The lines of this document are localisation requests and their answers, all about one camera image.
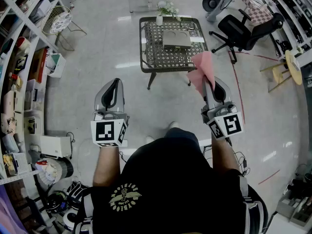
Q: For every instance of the white jug with red top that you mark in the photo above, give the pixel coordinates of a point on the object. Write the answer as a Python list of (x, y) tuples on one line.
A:
[(23, 45)]

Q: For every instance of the round wooden side table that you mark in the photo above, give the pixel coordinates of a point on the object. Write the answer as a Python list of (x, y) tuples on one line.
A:
[(293, 77)]

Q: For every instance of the person's left forearm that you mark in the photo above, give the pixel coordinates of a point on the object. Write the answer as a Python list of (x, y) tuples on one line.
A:
[(107, 164)]

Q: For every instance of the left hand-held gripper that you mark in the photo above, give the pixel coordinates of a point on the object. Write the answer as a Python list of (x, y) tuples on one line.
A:
[(104, 130)]

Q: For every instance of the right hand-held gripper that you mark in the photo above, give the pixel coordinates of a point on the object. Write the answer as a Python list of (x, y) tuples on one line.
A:
[(231, 124)]

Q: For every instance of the white shelf unit with clutter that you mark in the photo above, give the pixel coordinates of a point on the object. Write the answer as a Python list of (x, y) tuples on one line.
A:
[(29, 24)]

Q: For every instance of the black office chair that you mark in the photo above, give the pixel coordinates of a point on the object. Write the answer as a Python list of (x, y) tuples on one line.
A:
[(258, 35)]

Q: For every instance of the person's right forearm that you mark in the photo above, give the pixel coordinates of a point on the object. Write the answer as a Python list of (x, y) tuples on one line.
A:
[(223, 155)]

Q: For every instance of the white vase with flowers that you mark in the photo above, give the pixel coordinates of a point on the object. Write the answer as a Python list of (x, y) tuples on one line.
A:
[(159, 19)]

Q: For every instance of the grey round bin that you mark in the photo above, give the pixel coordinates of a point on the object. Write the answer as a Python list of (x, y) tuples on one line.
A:
[(64, 169)]

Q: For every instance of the white shelf unit with black items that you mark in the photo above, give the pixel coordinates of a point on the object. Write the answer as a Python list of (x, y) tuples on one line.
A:
[(282, 13)]

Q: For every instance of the white microwave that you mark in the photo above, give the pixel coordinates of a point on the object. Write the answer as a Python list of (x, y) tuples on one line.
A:
[(44, 7)]

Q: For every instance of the grey square tray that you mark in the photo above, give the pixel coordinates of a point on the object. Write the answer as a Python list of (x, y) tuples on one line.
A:
[(176, 41)]

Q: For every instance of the grey compartment organizer box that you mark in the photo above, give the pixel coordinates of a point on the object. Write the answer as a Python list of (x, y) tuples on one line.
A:
[(285, 207)]

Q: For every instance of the pink cloth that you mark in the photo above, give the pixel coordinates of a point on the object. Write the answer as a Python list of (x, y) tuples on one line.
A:
[(203, 64)]

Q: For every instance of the person's white shoe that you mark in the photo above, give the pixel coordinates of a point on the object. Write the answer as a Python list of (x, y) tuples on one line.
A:
[(149, 139), (173, 125)]

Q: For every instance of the dark lattice coffee table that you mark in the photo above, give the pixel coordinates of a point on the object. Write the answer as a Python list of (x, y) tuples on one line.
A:
[(156, 55)]

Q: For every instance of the white plastic basket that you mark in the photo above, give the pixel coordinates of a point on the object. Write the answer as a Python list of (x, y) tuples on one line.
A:
[(20, 163)]

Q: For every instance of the white bag with teal lining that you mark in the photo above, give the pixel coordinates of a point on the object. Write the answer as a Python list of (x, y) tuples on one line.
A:
[(57, 66)]

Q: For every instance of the red box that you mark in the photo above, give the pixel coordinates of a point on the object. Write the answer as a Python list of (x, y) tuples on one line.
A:
[(40, 67)]

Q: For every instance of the person's body in black t-shirt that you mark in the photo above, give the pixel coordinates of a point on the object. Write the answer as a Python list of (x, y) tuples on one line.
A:
[(170, 179)]

